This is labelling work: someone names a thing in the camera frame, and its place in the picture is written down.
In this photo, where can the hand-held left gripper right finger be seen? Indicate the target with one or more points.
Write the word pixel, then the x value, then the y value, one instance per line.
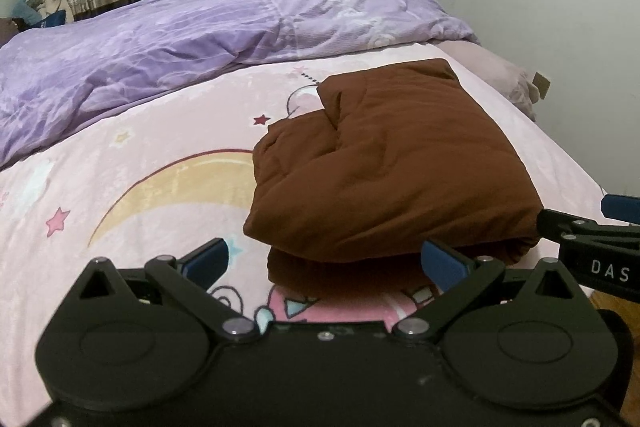
pixel 445 264

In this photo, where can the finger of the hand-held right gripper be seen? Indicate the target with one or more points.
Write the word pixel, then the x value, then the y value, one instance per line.
pixel 555 224
pixel 622 210

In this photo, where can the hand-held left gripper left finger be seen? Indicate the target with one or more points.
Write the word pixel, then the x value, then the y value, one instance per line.
pixel 207 259

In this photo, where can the brown padded jacket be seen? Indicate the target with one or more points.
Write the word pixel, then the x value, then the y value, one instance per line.
pixel 400 157

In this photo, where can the pink printed bed sheet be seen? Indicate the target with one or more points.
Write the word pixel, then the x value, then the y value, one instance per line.
pixel 150 147

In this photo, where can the mauve pillow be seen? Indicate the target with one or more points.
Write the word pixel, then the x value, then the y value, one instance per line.
pixel 495 72

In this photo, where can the purple duvet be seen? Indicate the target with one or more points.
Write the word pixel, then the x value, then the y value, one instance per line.
pixel 175 42

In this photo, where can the dark blue bag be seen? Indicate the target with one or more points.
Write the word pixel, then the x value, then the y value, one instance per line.
pixel 51 18

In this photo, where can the wooden bed frame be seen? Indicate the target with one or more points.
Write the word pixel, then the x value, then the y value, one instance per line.
pixel 617 302

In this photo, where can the small square wall socket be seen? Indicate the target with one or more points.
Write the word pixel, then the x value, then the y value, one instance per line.
pixel 541 86

